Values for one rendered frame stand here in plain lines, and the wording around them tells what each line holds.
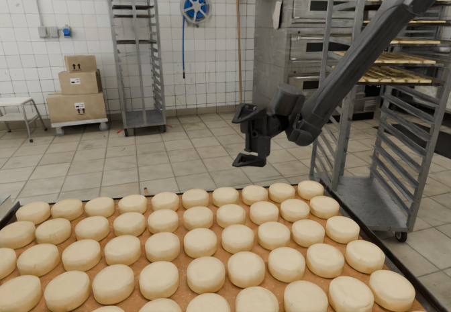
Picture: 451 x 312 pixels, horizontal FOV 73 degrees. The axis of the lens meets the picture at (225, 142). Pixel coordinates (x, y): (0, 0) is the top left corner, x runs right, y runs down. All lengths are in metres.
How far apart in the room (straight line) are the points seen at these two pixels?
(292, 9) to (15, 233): 3.46
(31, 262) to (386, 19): 0.74
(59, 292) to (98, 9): 3.99
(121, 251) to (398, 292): 0.36
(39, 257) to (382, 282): 0.45
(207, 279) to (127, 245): 0.13
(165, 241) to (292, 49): 3.37
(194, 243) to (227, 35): 4.12
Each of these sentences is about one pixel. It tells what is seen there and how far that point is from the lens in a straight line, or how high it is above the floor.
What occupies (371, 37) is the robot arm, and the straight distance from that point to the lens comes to 0.74.
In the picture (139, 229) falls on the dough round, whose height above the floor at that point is 0.91.
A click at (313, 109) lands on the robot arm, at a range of 0.75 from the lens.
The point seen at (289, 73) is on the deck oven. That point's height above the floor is 0.69.
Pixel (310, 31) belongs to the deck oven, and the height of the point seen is 1.16.
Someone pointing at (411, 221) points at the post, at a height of 0.20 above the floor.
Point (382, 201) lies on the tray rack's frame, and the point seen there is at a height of 0.15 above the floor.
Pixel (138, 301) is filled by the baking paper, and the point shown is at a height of 0.90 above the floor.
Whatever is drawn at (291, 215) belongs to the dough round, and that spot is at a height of 0.92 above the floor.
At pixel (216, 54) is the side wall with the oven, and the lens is 4.45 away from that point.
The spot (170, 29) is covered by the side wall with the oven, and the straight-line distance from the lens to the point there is 4.31.
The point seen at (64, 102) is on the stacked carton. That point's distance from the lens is 3.95.
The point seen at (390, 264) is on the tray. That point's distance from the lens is 0.52.
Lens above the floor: 1.22
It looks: 21 degrees down
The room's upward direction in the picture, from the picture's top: straight up
